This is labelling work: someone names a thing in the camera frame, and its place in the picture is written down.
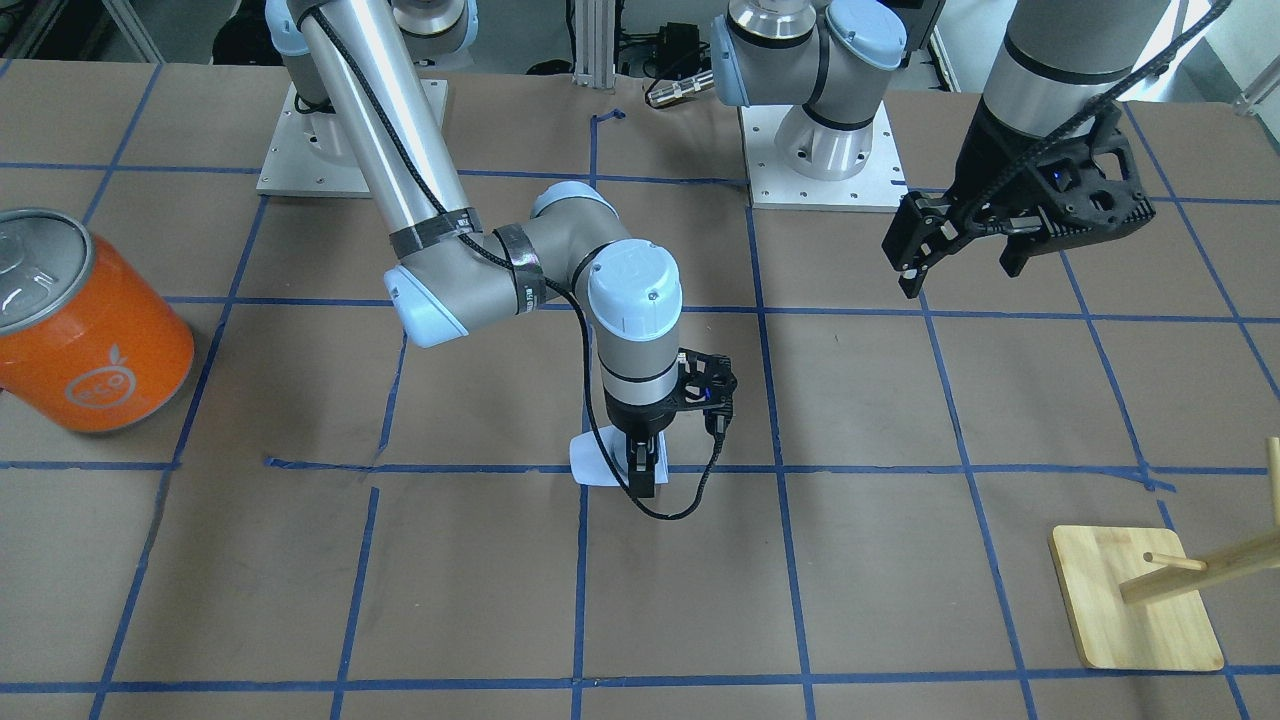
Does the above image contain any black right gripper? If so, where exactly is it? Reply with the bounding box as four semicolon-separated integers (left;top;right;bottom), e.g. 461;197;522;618
605;400;676;498

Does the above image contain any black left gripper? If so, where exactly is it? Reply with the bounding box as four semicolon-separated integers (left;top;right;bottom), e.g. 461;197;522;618
882;191;1051;299

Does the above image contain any light blue plastic cup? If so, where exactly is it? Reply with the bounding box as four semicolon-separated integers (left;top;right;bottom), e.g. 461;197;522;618
570;425;669;486

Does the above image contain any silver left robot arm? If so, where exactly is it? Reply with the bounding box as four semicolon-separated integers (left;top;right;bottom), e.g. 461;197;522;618
710;1;1167;299

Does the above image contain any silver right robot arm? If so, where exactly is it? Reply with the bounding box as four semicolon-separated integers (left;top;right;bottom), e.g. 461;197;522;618
266;1;684;498

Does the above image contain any wooden mug tree stand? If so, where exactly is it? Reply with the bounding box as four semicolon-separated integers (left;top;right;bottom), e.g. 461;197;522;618
1030;437;1277;673

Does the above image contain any large orange can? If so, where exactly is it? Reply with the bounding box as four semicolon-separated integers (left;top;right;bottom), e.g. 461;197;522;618
1;208;195;434

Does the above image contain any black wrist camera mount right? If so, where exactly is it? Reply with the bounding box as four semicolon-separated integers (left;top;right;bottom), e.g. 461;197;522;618
675;348;739;439

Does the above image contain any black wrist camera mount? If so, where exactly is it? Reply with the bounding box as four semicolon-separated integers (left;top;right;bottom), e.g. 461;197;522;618
675;348;739;439
947;101;1156;264

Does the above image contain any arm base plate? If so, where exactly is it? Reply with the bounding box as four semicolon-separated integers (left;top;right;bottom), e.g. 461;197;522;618
256;79;448;199
740;104;908;213

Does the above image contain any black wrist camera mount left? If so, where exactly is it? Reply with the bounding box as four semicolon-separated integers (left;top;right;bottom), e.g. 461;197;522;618
947;101;1156;264

